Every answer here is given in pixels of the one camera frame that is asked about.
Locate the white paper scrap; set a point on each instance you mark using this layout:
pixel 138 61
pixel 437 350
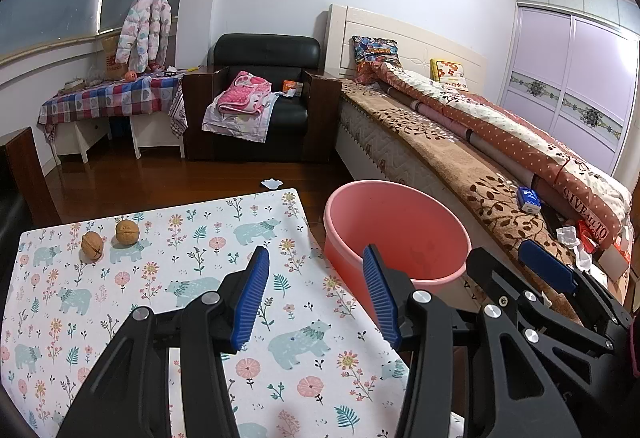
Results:
pixel 272 183

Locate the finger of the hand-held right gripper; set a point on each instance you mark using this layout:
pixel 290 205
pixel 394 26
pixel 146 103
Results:
pixel 487 273
pixel 545 263

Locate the yellow floral pillow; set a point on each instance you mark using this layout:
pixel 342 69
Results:
pixel 450 71

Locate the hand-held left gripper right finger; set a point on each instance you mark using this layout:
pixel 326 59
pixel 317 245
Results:
pixel 382 298

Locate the white side table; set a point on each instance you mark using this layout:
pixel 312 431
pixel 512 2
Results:
pixel 155 133

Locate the white printed cloth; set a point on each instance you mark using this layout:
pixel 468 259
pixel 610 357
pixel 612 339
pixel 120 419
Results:
pixel 240 126

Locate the small orange box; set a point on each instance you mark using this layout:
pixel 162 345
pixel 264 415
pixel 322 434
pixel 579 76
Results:
pixel 292 88

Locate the checked tablecloth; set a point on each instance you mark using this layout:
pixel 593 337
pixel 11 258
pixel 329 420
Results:
pixel 100 101

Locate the pink plastic bucket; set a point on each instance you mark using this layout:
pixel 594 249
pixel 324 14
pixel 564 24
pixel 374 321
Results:
pixel 400 213

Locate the pastel puffer jacket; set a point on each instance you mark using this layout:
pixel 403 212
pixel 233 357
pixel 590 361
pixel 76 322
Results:
pixel 145 18

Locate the white crumpled tissue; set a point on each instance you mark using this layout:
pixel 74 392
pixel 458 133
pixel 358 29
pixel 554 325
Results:
pixel 567 237

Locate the black leather sofa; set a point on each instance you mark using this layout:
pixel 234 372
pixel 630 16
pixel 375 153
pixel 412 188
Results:
pixel 35 178

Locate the pink folded clothes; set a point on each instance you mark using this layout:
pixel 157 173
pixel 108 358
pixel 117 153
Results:
pixel 245 96

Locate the brown paper bag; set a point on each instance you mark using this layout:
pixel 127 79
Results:
pixel 112 61

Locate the cream bed headboard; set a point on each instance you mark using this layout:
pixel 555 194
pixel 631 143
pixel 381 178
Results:
pixel 400 28

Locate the brown leaf pattern blanket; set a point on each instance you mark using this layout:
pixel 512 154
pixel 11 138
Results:
pixel 435 153

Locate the orange dotted quilt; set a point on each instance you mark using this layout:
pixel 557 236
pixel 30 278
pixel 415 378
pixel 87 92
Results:
pixel 500 128

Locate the black leather armchair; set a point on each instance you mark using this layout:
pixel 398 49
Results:
pixel 265 51

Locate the colorful cartoon pillow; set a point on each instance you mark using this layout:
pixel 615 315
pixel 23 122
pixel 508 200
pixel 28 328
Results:
pixel 375 51

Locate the small orange ball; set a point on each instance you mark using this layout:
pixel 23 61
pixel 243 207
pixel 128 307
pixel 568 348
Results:
pixel 131 76

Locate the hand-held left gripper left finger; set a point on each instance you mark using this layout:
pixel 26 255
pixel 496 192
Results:
pixel 252 298

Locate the lilac sliding door wardrobe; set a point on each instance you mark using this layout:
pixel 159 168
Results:
pixel 575 68

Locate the floral bear print tablecloth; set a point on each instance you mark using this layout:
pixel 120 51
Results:
pixel 175 268

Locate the blue tissue pack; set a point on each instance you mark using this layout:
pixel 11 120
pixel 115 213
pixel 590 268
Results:
pixel 527 199

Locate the brown walnut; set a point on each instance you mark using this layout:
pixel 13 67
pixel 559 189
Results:
pixel 92 246
pixel 126 232

